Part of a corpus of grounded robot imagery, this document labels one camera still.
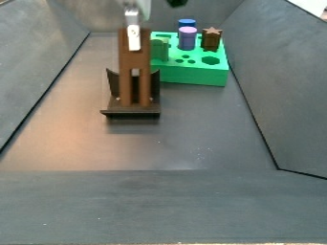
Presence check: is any black curved fixture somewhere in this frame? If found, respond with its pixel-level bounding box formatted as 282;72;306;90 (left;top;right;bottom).
100;69;162;117

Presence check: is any blue cylinder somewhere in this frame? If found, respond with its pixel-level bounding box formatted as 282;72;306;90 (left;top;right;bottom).
178;18;197;27

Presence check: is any green arch block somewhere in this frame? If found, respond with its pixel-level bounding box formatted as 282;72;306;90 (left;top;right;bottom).
151;38;169;61

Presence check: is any green shape-sorter base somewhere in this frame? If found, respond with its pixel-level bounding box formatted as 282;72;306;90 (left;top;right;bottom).
151;32;229;87

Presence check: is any white gripper two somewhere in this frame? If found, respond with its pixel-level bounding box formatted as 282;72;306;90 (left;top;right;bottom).
123;0;153;51

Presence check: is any brown star peg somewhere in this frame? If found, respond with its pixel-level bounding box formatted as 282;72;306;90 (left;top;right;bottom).
201;27;223;52

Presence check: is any brown square-circle object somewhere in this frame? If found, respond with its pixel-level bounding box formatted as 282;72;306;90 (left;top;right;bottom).
119;29;151;107

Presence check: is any purple cylinder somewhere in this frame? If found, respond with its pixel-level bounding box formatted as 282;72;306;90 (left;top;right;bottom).
179;26;197;51

